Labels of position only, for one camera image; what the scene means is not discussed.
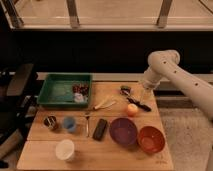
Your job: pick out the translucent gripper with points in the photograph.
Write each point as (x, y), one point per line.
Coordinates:
(146, 94)

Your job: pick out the black handled dish brush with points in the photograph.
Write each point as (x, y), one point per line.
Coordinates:
(125, 90)

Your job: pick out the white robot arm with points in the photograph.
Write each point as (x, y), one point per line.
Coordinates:
(165, 64)

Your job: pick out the blue plastic cup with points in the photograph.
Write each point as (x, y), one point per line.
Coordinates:
(69, 123)

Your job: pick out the white cup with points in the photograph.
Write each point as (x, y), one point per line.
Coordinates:
(65, 150)

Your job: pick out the shiny metal cup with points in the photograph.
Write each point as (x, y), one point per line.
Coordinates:
(51, 123)

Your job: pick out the orange round fruit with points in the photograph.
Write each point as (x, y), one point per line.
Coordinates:
(132, 110)

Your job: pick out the purple bowl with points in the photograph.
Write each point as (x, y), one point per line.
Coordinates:
(123, 131)

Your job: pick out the orange bowl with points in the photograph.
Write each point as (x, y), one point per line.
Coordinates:
(151, 140)

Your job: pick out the black rectangular block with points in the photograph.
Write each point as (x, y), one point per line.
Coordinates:
(100, 129)

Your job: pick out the dark red object in tray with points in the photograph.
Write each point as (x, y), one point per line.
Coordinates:
(80, 88)

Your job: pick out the metal fork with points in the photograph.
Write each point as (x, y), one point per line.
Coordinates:
(87, 116)

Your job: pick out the clear plastic piece in tray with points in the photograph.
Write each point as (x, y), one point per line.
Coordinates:
(79, 98)

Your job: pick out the green plastic tray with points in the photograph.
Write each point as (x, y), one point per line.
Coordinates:
(57, 90)

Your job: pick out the black chair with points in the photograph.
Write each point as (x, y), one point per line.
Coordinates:
(15, 100)

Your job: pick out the wooden handled spatula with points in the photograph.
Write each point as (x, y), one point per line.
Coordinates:
(103, 105)

